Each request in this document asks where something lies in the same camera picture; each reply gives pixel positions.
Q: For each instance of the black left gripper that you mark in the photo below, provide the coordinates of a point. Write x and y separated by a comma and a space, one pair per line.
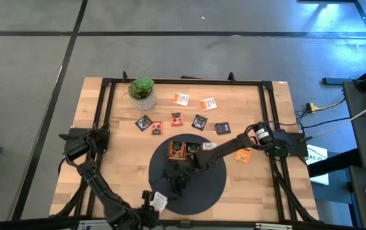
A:
141, 218

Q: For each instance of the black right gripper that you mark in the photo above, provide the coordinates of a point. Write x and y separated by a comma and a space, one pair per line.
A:
190, 167

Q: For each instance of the wooden three-slot tray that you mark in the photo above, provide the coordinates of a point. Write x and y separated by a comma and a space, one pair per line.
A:
169, 155

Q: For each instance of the red strawberry tea bag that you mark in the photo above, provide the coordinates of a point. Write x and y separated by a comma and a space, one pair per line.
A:
157, 127
176, 119

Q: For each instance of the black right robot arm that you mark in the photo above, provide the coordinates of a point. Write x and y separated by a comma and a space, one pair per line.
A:
227, 150

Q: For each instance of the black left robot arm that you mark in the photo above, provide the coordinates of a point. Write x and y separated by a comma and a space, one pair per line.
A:
96, 185

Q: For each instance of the round dark woven placemat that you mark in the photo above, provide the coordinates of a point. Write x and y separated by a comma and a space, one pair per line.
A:
208, 191

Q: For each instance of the potted green succulent plant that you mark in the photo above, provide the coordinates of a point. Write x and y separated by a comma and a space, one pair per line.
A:
141, 87

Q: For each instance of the black horizontal beam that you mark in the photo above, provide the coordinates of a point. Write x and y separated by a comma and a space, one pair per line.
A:
26, 222

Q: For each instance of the white paper sign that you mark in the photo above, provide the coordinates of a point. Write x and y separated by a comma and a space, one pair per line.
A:
320, 152

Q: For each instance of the black desk leg beam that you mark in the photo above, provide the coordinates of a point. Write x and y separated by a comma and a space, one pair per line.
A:
332, 163

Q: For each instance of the black flat floor bar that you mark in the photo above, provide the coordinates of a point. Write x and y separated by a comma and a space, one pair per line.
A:
336, 81

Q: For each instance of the dark grey desk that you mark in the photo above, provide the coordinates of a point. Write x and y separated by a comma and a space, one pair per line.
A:
361, 134

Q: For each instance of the silver metal bracket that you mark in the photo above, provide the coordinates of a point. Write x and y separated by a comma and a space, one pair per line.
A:
273, 226
90, 223

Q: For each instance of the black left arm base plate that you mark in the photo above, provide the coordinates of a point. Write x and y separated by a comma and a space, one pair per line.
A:
74, 131

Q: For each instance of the black aluminium table frame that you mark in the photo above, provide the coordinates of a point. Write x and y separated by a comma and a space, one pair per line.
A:
202, 82

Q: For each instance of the black frame clamp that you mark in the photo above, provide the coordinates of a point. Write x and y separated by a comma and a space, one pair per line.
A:
231, 76
124, 76

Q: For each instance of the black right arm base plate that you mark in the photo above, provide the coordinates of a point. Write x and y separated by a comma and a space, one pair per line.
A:
297, 150

